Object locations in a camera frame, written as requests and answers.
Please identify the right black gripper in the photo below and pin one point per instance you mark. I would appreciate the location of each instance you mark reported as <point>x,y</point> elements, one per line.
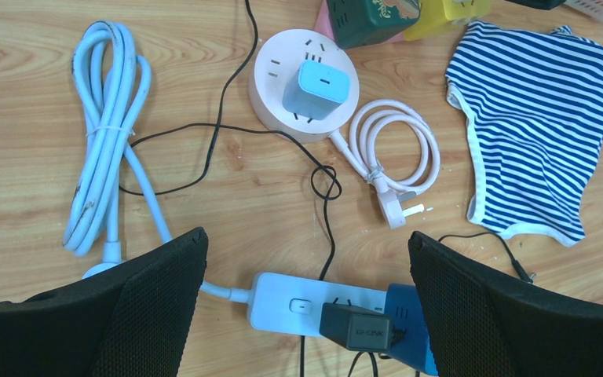
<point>539,4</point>

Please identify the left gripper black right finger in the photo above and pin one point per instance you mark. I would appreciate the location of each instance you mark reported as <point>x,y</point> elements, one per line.
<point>483,322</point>

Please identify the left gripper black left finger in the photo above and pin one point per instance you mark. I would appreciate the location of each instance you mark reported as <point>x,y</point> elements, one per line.
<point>130,320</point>

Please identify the blue cube charger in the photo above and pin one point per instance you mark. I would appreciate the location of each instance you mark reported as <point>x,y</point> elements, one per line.
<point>410,343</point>

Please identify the yellow power adapter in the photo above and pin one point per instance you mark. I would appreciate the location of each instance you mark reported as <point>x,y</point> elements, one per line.
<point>439,16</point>

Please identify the black adapter with cable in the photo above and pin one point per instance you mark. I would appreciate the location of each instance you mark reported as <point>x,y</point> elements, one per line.
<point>354,328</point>

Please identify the light blue power strip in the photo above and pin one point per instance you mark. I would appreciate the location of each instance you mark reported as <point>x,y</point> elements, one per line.
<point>293,305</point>

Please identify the dark green cube charger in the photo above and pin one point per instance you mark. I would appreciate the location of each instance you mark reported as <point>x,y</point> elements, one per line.
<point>356,23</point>

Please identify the pink triangular power strip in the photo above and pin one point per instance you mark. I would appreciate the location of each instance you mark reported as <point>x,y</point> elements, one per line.
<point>323,26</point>

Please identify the light blue small charger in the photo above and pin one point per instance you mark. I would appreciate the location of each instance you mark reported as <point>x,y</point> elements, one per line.
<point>316,90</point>

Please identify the pink round power strip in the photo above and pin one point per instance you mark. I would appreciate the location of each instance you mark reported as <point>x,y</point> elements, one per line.
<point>276,62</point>

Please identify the blue striped shirt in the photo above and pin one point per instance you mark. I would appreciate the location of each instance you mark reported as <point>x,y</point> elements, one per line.
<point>533,104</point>

